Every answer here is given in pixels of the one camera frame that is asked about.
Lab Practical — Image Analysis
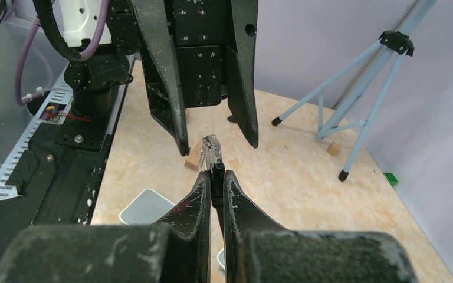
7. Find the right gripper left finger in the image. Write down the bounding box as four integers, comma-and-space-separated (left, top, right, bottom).
0, 171, 211, 282

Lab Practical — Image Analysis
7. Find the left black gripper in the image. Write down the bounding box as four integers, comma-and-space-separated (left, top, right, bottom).
108, 1, 259, 156

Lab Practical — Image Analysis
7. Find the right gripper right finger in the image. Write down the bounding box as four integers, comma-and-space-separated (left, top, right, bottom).
223, 170, 418, 282

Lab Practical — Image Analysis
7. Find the grey network switch box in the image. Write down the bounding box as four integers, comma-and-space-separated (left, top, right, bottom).
119, 188, 175, 225

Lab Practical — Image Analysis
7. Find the black power cable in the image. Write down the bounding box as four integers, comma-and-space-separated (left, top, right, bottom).
199, 134, 227, 235

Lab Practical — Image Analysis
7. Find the white power adapter box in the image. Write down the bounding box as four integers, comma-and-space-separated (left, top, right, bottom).
216, 248, 225, 273

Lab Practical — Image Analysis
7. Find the wooden block near left arm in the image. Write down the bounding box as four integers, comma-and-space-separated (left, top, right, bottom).
184, 139, 203, 171

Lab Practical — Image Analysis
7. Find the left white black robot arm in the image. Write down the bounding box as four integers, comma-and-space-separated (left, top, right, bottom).
34, 1, 259, 156

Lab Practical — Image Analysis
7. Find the wooden piece by tripod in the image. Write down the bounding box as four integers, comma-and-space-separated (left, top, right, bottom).
327, 142, 342, 157

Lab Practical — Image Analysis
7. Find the blue tripod stand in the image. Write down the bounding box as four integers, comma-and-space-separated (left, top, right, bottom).
271, 0, 436, 182

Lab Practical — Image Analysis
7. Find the small green block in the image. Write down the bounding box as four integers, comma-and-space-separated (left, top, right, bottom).
383, 172, 399, 187

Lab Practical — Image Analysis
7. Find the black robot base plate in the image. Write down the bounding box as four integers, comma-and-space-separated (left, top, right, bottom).
0, 58, 137, 283

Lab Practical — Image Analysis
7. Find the white slotted cable duct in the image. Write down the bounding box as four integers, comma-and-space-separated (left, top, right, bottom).
0, 75, 73, 200

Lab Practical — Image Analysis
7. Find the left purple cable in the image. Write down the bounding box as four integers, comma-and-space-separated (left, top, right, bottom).
13, 0, 111, 106

